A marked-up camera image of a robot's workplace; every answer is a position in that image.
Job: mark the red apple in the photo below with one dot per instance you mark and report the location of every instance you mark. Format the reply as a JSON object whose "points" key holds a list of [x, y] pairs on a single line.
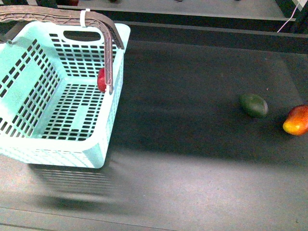
{"points": [[101, 80]]}

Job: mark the brown basket handle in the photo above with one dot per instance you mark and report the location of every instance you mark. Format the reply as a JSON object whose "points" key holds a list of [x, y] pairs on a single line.
{"points": [[69, 17]]}

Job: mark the light blue plastic basket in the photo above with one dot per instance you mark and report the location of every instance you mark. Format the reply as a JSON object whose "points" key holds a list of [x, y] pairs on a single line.
{"points": [[51, 110]]}

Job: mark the green avocado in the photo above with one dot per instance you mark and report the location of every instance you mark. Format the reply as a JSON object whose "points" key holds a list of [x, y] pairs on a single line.
{"points": [[254, 105]]}

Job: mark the red yellow mango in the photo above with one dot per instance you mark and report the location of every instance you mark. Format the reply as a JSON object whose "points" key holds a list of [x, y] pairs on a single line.
{"points": [[296, 122]]}

